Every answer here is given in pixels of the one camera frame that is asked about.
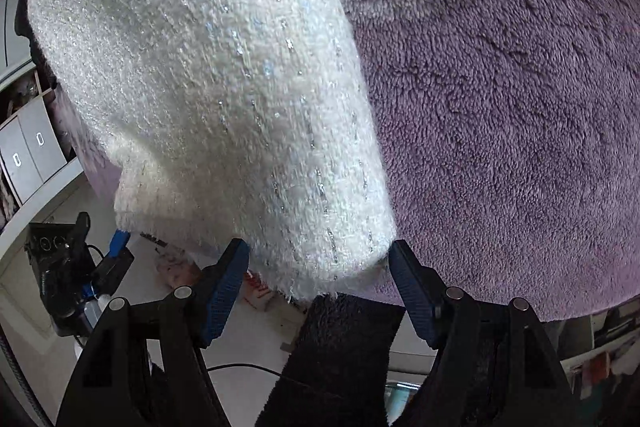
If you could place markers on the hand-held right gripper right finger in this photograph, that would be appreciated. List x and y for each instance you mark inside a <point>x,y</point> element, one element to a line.
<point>412,292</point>

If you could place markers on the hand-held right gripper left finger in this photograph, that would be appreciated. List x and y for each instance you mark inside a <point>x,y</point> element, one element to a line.
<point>225,292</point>

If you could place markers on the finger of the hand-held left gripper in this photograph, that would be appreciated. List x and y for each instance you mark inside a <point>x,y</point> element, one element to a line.
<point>117,257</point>

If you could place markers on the white fuzzy jacket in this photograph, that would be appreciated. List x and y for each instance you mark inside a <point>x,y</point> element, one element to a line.
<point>200,82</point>

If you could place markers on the dark fuzzy cloth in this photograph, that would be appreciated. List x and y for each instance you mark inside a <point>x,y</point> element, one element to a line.
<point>340,357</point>

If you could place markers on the white drawer unit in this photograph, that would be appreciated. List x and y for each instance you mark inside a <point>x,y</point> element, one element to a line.
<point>35,147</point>

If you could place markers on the purple floral blanket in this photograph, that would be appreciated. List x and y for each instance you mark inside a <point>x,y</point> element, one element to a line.
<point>500,132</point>

